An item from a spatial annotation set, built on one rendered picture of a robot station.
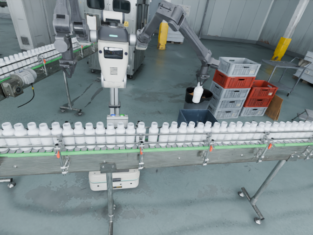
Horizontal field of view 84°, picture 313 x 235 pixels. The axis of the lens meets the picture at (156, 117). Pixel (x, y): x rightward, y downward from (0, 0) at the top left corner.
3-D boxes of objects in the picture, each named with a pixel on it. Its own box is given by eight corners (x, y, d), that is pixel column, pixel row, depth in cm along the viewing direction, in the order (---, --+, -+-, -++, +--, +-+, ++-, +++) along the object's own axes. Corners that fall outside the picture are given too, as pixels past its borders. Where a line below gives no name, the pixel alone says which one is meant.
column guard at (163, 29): (158, 49, 804) (160, 22, 744) (156, 47, 836) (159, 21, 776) (166, 50, 812) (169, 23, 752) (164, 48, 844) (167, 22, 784)
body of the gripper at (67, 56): (59, 64, 89) (56, 48, 85) (64, 58, 97) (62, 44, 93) (73, 64, 90) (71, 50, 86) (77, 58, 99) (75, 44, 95)
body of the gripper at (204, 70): (203, 72, 138) (206, 63, 134) (209, 78, 130) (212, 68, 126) (195, 72, 136) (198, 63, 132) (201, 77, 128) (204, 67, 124)
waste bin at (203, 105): (182, 130, 302) (191, 98, 267) (175, 116, 338) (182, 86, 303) (207, 130, 311) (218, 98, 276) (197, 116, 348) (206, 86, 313)
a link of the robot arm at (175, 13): (164, -9, 88) (155, 9, 88) (186, 8, 92) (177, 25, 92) (144, 26, 131) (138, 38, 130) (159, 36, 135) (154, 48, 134)
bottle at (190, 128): (183, 144, 120) (188, 125, 111) (181, 139, 125) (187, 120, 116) (192, 145, 121) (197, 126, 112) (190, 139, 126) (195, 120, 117)
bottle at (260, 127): (249, 137, 137) (258, 120, 128) (257, 140, 134) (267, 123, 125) (248, 141, 132) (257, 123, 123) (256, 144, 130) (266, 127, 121)
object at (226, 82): (224, 88, 308) (228, 76, 295) (211, 79, 340) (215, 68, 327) (251, 88, 326) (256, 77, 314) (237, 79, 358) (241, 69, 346)
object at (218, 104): (216, 110, 332) (219, 100, 319) (205, 100, 364) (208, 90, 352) (241, 108, 349) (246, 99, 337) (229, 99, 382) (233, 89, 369)
